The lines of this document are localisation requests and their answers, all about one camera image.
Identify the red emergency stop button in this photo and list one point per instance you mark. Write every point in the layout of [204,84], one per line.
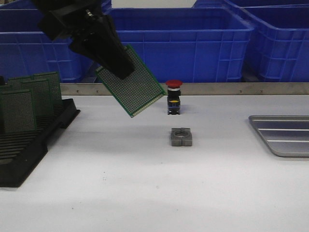
[173,98]

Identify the far left blue crate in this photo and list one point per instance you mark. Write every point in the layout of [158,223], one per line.
[27,4]

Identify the blue plastic crate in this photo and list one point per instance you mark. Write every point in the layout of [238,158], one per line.
[26,50]
[278,50]
[194,45]

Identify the far right blue crate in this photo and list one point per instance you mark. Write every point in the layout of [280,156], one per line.
[248,3]

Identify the centre blue plastic crate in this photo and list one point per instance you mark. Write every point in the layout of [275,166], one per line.
[194,45]

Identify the left blue plastic crate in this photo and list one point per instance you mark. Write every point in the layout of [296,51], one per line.
[26,50]

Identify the green perforated board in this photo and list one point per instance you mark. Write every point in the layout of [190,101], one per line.
[17,111]
[37,101]
[137,91]

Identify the right blue plastic crate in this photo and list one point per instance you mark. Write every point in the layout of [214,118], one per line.
[278,50]

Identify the left-edge green board behind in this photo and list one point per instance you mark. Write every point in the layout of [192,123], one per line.
[4,88]

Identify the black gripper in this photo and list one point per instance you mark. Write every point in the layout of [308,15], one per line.
[93,34]

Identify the black slotted board rack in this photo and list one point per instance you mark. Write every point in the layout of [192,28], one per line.
[21,152]

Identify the rear right green board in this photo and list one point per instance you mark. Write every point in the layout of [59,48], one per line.
[54,84]

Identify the grey square metal block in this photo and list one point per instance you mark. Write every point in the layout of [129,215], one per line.
[181,137]

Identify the rear left green board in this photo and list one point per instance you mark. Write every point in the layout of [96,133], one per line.
[17,80]

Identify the silver metal tray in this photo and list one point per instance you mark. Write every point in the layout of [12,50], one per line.
[285,136]

